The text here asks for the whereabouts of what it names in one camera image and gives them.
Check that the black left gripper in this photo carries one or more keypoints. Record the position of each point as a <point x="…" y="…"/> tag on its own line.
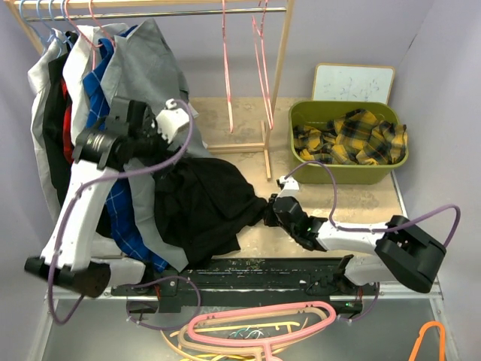
<point x="150" y="126"/>

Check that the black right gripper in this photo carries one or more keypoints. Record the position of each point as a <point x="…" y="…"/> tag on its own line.
<point x="268" y="213"/>

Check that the pink wire hanger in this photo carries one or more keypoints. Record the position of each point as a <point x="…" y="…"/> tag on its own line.
<point x="259" y="46"/>

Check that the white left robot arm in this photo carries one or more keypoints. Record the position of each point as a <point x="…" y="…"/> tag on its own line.
<point x="130" y="130"/>

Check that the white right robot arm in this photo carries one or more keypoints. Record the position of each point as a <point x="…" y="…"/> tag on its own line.
<point x="389" y="251"/>

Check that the blue checked shirt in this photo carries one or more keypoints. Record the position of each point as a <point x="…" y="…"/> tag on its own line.
<point x="119" y="200"/>

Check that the red black plaid shirt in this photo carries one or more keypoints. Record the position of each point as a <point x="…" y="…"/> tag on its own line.
<point x="68" y="146"/>

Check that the white shirt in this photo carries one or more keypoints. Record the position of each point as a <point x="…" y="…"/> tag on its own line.
<point x="83" y="72"/>

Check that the yellow plaid shirt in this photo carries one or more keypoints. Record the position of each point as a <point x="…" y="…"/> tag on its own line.
<point x="359" y="137"/>

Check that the pink plastic hanger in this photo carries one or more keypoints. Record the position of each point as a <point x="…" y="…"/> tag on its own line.
<point x="326" y="313"/>

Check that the light grey shirt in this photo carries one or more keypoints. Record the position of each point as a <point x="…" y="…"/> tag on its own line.
<point x="39" y="82"/>

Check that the pink hanger on rack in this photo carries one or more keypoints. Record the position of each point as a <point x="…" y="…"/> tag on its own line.
<point x="226" y="70"/>

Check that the yellow plastic hanger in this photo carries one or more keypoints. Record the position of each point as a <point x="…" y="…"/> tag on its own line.
<point x="217" y="357"/>

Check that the olive green plastic bin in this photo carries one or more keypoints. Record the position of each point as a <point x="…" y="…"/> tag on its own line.
<point x="317" y="113"/>

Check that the small whiteboard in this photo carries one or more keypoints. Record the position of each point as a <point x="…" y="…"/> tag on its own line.
<point x="353" y="83"/>

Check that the wooden clothes rack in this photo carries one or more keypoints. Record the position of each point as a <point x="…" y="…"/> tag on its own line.
<point x="69" y="11"/>

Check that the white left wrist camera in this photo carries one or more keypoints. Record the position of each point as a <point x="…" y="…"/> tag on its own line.
<point x="171" y="120"/>

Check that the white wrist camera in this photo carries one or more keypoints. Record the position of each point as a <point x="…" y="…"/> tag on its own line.
<point x="289" y="187"/>
<point x="171" y="120"/>

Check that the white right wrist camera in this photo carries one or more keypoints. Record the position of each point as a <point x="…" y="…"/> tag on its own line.
<point x="289" y="187"/>

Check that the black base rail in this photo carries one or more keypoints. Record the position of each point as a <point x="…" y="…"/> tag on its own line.
<point x="250" y="282"/>

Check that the blue wire hanger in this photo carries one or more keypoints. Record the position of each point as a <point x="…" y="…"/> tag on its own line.
<point x="43" y="31"/>

